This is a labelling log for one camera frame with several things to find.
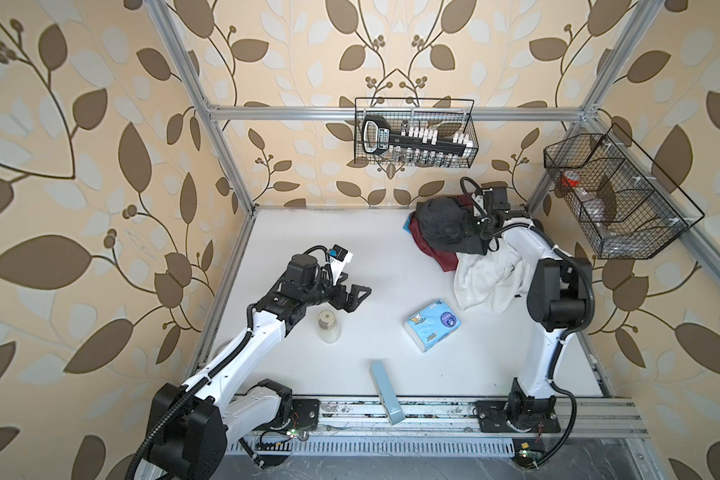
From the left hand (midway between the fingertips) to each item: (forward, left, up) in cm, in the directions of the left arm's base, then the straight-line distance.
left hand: (359, 281), depth 78 cm
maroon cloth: (+18, -28, -14) cm, 36 cm away
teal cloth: (+37, -16, -18) cm, 44 cm away
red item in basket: (+31, -62, +11) cm, 70 cm away
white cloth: (+10, -42, -13) cm, 45 cm away
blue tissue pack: (-5, -21, -14) cm, 25 cm away
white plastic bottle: (-9, +8, -10) cm, 16 cm away
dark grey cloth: (+28, -29, -8) cm, 41 cm away
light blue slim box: (-27, -9, -15) cm, 32 cm away
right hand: (+27, -36, -7) cm, 46 cm away
